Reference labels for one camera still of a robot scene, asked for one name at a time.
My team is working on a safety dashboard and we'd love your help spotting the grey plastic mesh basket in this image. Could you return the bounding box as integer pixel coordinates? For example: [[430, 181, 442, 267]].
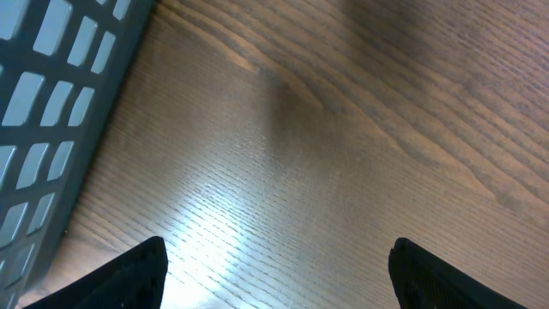
[[1, 0, 153, 308]]

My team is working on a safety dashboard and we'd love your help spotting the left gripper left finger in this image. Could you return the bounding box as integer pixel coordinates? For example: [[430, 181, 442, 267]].
[[26, 236, 168, 309]]

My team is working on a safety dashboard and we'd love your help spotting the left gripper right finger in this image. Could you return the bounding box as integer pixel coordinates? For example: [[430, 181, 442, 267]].
[[388, 238, 524, 309]]

